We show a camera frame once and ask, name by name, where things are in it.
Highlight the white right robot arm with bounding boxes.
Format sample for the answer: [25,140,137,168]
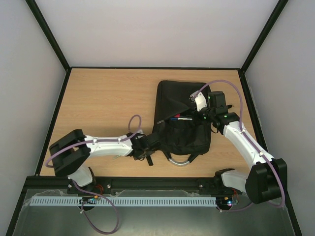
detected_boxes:
[190,91,287,207]

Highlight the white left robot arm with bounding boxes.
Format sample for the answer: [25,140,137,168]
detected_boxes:
[46,129,160,187]

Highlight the black cage frame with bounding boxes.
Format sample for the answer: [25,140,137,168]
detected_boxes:
[6,0,287,236]

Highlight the light blue slotted cable duct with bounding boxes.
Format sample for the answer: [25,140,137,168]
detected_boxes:
[30,196,217,207]

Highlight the blue cap whiteboard marker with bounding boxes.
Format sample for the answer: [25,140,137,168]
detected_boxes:
[170,117,193,121]

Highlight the black backpack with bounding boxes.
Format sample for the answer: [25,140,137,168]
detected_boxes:
[153,80,219,166]

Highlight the black aluminium mounting rail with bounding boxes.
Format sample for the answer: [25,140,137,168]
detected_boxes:
[23,176,286,197]

